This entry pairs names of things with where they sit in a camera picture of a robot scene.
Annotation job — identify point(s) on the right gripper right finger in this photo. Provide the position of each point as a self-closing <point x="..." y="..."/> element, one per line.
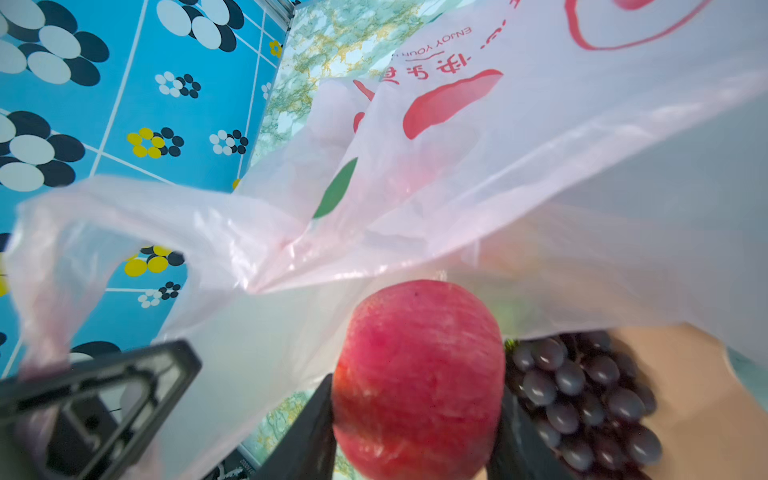
<point x="519" y="453"/>

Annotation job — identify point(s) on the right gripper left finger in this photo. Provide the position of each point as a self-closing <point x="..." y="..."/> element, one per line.
<point x="308" y="449"/>

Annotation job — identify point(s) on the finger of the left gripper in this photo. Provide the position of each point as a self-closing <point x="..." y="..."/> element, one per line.
<point x="95" y="419"/>

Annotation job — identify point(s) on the dark purple grape bunch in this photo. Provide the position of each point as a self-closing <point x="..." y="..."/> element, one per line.
<point x="587" y="403"/>

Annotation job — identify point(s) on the red apple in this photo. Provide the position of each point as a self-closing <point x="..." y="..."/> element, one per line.
<point x="417" y="390"/>

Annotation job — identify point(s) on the pink translucent plastic bag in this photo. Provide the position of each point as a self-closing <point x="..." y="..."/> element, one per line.
<point x="576" y="165"/>

